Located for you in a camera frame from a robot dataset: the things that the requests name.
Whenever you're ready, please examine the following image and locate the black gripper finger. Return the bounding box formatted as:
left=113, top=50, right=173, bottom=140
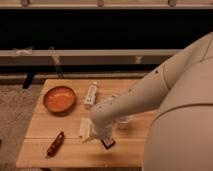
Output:
left=101, top=138, right=115, bottom=149

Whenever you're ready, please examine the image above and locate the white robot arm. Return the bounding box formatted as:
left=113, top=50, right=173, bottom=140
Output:
left=91, top=32, right=213, bottom=171

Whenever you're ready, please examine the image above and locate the white tube bottle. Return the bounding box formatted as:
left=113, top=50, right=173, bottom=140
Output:
left=84, top=81, right=98, bottom=109

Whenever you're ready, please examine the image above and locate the wooden table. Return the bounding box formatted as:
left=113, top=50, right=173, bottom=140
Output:
left=16, top=79, right=154, bottom=168

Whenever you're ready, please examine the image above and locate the dark red pocket knife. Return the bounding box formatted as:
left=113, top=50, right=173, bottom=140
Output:
left=46, top=131, right=65, bottom=158

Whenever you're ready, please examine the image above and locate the orange bowl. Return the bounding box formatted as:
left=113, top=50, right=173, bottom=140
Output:
left=43, top=86, right=76, bottom=113

